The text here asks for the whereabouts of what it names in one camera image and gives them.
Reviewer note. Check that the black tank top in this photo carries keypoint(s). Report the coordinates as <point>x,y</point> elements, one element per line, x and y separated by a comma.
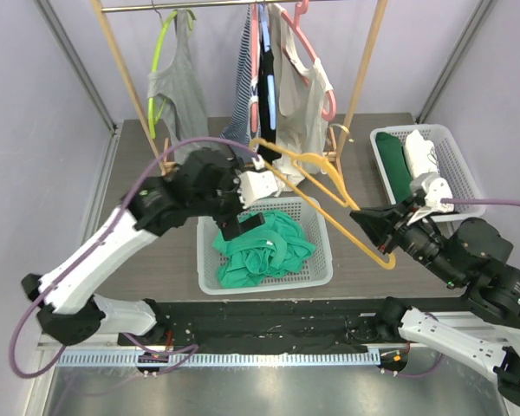
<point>266,96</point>

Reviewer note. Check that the pink hanger with striped top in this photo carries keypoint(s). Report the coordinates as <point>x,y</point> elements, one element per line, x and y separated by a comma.
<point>254,71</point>

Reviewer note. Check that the folded white printed garment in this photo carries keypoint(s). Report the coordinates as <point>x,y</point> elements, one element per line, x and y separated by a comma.
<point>420,155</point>

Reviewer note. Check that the white tank top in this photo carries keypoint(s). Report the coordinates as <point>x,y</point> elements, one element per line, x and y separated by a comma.
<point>300,89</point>

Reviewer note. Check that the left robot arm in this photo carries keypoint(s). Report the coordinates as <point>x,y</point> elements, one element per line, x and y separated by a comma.
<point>206,184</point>

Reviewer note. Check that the pink hanger with white top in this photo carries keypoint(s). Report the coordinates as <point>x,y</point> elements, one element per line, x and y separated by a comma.
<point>301,8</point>

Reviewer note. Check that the white slotted cable duct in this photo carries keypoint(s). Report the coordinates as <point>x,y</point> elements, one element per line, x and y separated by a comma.
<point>133,357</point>

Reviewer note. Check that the white plastic laundry basket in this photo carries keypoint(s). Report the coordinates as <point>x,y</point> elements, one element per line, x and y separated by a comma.
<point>316,271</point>

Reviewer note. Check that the yellow plastic hanger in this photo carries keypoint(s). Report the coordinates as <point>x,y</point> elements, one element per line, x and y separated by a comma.
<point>303,158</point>

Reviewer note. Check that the folded dark green garment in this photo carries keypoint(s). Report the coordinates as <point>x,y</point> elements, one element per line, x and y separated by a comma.
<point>394,162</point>

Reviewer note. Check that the lime green hanger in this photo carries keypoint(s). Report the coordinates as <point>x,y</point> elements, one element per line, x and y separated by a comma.
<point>153,116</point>

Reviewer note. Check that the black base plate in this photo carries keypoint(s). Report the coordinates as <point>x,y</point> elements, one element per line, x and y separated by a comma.
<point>326,326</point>

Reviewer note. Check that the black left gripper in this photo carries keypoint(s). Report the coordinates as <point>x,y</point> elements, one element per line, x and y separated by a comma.
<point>230,224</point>

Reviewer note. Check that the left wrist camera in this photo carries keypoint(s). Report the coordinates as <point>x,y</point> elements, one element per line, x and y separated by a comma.
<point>255,184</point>

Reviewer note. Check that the white basket with folded clothes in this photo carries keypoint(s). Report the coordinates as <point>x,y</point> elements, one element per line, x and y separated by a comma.
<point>452,165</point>

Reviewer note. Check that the green tank top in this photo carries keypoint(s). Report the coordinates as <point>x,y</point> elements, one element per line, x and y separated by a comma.
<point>272,250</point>

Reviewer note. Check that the grey tank top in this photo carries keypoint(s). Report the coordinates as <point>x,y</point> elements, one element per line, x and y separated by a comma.
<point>184,112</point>

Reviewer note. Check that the blue striped tank top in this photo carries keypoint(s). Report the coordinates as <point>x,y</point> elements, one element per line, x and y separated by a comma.
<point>238,129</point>

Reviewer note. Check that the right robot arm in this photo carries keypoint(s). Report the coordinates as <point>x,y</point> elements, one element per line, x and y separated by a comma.
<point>474,259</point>

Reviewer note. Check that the light blue hanger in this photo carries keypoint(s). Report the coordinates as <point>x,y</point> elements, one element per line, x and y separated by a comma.
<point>265,41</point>

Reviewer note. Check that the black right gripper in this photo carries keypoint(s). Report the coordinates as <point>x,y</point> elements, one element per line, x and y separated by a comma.
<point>395,227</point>

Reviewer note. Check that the wooden clothes rack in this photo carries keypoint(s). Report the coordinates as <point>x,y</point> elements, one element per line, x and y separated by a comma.
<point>337,142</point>

